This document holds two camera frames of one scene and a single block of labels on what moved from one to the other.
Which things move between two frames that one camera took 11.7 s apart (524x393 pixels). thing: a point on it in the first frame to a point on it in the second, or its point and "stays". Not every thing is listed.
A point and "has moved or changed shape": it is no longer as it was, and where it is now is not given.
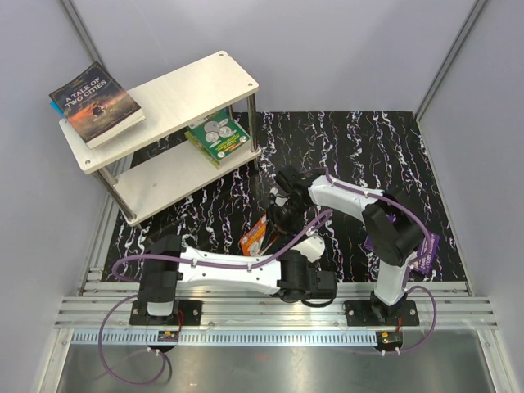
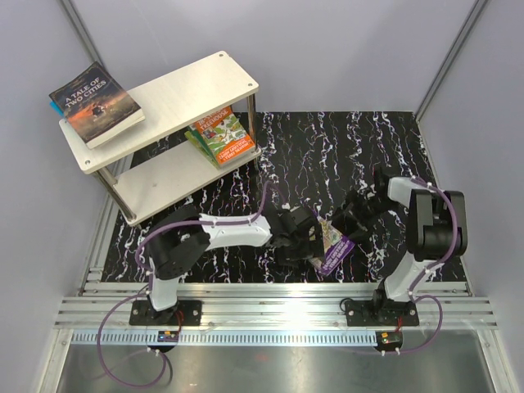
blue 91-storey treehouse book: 56,107 stays
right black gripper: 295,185 to 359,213
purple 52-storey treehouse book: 425,264 has moved or changed shape
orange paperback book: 250,241 has moved or changed shape
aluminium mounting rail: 258,305 stays
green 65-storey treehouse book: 214,137 stays
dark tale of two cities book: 95,106 stays
